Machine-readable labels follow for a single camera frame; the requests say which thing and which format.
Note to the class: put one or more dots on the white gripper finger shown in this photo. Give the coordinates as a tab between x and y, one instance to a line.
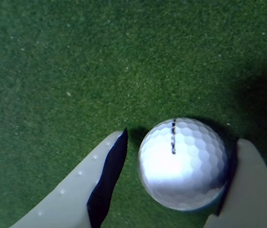
71	190
249	190

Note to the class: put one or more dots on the long green putting mat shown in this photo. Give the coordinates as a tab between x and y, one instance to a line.
76	59

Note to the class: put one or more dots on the white golf ball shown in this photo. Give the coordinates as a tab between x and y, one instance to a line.
183	166

